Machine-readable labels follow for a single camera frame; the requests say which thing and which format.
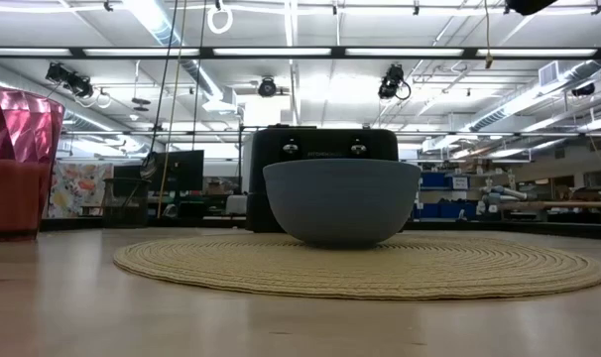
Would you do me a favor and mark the black hanging cable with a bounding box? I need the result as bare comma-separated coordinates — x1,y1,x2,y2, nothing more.
149,0,180,156
191,0,207,151

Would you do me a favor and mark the blue storage bin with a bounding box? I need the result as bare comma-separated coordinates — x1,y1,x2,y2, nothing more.
419,171,453,190
412,200,479,220

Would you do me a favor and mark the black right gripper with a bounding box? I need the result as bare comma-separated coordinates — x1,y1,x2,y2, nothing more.
504,0,559,16

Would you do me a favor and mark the white cable ring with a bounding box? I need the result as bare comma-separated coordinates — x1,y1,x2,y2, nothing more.
206,0,234,35

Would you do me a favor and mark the blue bowl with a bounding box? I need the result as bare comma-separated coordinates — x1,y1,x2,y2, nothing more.
262,158,422,249

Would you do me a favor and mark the black four-slot toaster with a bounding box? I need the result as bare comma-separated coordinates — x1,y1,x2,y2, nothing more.
245,126,400,234

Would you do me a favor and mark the red faceted plastic tumbler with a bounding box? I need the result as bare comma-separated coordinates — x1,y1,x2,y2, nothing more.
0,83,66,243

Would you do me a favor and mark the black overhead frame beam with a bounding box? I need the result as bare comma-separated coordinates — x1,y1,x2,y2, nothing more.
0,46,601,60

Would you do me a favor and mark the round woven tan placemat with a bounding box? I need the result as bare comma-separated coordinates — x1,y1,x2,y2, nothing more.
112,232,601,302

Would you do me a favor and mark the yellow hanging rope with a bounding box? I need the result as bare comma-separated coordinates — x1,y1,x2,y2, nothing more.
157,0,188,220

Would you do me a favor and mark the white box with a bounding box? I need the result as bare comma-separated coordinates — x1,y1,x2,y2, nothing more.
225,193,249,216

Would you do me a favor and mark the wooden bench top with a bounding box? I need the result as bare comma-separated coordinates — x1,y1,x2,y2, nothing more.
498,199,601,210

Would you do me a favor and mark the white LED light strip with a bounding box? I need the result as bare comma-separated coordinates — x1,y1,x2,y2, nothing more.
476,48,598,57
212,48,332,57
81,48,201,57
344,48,464,57
0,48,72,56

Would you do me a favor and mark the floral printed cloth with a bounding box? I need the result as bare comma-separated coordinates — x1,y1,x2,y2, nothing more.
47,161,114,219

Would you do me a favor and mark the black monitor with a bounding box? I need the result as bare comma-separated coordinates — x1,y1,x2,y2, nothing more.
112,165,156,181
154,150,205,192

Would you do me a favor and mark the yellow cord with connector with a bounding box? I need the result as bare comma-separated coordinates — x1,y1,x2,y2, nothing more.
482,0,495,70

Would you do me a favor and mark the black aluminium table frame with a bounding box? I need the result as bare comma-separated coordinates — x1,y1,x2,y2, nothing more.
40,216,601,242

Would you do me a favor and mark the black oval cable mount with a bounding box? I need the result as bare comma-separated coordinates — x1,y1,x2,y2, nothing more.
140,151,159,179

